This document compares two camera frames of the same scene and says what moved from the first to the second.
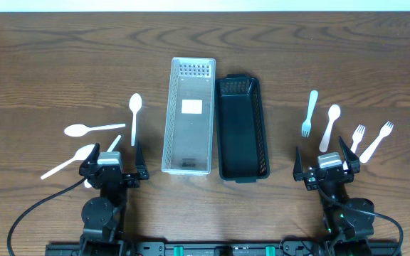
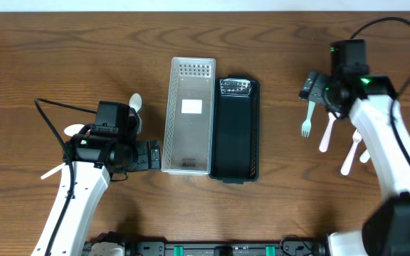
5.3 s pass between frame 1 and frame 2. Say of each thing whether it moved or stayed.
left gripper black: moved
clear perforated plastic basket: stayed
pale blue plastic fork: stayed
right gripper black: moved
